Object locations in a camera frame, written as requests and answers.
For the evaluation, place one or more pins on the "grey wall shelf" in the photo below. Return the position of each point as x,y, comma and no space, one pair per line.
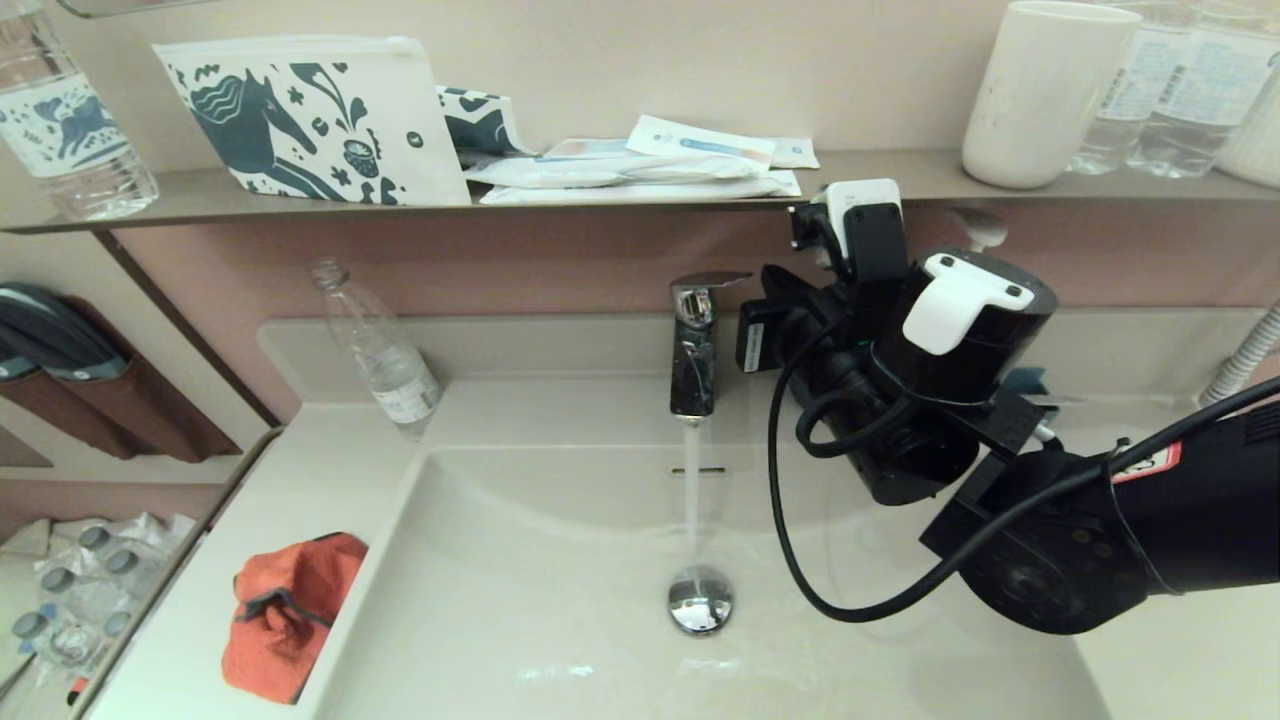
190,192

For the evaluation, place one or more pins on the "orange cleaning cloth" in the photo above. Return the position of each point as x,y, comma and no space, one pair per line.
280,650

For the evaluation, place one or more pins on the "water bottle blue deer label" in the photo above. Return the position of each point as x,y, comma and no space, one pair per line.
65,125

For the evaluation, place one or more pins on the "long flat white packet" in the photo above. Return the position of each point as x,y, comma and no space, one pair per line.
640,191

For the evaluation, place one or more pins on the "white sachet peach print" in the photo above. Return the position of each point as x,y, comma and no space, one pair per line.
590,149

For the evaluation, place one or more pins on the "white plastic cup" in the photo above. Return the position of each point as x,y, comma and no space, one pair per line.
1045,100

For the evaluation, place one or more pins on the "small white sachet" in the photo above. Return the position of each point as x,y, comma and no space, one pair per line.
797,153

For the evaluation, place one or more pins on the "white pouch blue horse print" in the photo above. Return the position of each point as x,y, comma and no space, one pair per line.
295,125

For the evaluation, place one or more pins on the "folded blue print pouch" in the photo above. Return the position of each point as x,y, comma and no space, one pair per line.
478,122

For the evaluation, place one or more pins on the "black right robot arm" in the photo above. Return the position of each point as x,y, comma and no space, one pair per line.
1200,500

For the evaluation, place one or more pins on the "white ribbed container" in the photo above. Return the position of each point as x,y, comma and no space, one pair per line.
1258,150

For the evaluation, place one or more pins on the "chrome drain stopper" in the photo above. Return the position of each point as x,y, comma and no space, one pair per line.
700,600

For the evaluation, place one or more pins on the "pink pump soap bottle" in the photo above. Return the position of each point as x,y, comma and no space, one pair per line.
980,228

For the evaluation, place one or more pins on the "chrome sink faucet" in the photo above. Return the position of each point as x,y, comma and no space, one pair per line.
693,380

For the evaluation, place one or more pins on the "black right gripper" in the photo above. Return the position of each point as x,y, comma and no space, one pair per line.
800,340

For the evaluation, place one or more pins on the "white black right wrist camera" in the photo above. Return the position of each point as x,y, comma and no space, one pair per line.
860,230

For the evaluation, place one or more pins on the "white sachet blue stripe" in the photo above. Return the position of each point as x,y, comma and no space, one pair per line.
700,143

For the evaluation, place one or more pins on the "dark grey hair dryer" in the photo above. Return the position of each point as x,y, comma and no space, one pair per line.
50,335

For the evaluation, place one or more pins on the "blue plastic box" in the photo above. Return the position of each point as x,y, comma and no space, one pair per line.
1025,380

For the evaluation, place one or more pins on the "empty clear plastic bottle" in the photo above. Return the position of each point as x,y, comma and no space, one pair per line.
385,360

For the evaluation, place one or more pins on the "shrink-wrapped water bottle pack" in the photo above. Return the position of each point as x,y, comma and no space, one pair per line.
90,600

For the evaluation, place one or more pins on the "white sink basin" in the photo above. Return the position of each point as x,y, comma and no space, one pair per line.
500,600

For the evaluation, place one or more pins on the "clear water bottle white label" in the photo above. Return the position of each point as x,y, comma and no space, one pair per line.
1130,100
1205,90

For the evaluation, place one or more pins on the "brown hair dryer holder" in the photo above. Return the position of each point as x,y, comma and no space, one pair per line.
160,420

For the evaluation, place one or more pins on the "wall mirror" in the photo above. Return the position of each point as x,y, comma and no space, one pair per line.
150,6

